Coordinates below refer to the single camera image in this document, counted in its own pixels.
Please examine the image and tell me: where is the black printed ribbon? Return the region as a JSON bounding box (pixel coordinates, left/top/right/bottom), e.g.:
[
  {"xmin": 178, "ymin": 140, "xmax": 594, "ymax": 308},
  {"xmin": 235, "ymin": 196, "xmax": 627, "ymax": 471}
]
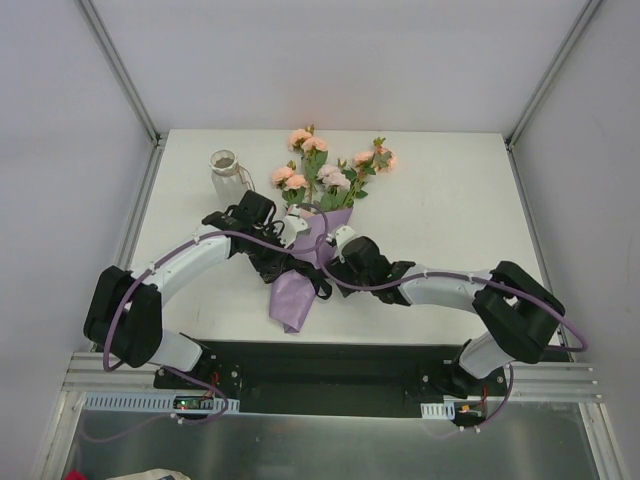
[{"xmin": 281, "ymin": 259, "xmax": 333, "ymax": 300}]

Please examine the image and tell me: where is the purple wrapping paper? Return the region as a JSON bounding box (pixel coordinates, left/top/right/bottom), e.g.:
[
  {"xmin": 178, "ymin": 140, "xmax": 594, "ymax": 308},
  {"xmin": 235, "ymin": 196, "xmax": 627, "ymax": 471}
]
[{"xmin": 269, "ymin": 208, "xmax": 352, "ymax": 334}]

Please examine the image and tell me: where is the pink artificial flower bunch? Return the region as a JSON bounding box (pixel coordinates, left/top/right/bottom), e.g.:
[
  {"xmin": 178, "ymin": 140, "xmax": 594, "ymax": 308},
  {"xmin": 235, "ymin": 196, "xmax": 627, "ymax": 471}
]
[{"xmin": 270, "ymin": 125, "xmax": 397, "ymax": 212}]

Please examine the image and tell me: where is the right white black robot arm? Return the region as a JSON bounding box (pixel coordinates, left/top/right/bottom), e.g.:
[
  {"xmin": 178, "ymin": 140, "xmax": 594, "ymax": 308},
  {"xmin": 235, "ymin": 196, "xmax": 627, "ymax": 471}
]
[{"xmin": 324, "ymin": 237, "xmax": 565, "ymax": 395}]

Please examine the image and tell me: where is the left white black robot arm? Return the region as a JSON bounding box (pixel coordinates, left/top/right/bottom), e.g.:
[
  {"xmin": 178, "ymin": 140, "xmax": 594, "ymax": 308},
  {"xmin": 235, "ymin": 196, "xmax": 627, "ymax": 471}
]
[{"xmin": 83, "ymin": 191, "xmax": 309, "ymax": 389}]

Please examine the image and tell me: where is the white ribbed ceramic vase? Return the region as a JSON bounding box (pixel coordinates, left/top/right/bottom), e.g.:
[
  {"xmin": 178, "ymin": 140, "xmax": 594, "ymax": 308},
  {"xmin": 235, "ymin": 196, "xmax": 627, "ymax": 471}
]
[{"xmin": 209, "ymin": 149, "xmax": 255, "ymax": 206}]

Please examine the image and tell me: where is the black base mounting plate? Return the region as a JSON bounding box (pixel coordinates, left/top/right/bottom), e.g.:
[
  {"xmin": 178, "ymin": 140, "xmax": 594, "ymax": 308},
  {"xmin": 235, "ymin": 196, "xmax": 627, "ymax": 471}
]
[{"xmin": 152, "ymin": 335, "xmax": 519, "ymax": 416}]

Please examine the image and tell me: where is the beige cloth bag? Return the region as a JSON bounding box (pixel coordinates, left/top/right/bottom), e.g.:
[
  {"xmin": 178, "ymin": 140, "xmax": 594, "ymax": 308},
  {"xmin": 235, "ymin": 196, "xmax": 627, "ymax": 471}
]
[{"xmin": 108, "ymin": 468, "xmax": 190, "ymax": 480}]

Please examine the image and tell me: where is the red cloth item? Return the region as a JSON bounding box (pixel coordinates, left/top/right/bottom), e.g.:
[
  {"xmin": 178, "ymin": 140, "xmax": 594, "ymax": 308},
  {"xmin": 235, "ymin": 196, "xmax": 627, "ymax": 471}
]
[{"xmin": 63, "ymin": 470, "xmax": 87, "ymax": 480}]

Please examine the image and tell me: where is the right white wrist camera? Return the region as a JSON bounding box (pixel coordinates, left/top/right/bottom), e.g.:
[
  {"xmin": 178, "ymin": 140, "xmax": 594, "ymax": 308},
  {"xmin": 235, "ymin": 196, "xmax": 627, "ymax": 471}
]
[{"xmin": 328, "ymin": 225, "xmax": 358, "ymax": 263}]

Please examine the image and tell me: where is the right white cable duct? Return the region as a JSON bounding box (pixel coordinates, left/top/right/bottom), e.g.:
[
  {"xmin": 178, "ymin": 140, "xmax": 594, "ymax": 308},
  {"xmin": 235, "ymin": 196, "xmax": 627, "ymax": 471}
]
[{"xmin": 420, "ymin": 401, "xmax": 456, "ymax": 421}]

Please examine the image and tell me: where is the white cable duct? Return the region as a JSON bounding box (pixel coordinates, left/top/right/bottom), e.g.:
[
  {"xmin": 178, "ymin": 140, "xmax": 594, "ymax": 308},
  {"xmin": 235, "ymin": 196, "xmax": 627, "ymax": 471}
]
[
  {"xmin": 420, "ymin": 401, "xmax": 456, "ymax": 421},
  {"xmin": 84, "ymin": 393, "xmax": 240, "ymax": 415}
]

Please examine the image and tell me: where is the right aluminium frame post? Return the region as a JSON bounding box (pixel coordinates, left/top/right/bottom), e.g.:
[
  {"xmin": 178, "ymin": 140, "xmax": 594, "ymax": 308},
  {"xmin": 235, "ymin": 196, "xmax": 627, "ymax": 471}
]
[{"xmin": 504, "ymin": 0, "xmax": 604, "ymax": 149}]

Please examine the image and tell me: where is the aluminium front rail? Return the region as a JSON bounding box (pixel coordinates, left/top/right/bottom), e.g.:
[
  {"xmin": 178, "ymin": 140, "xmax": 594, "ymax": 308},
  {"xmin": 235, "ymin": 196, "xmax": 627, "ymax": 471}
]
[{"xmin": 62, "ymin": 349, "xmax": 166, "ymax": 391}]

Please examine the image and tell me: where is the left white cable duct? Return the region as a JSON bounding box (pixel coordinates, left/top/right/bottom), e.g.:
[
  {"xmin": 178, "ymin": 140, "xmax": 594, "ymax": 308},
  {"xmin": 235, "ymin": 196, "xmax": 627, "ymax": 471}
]
[{"xmin": 84, "ymin": 393, "xmax": 240, "ymax": 415}]

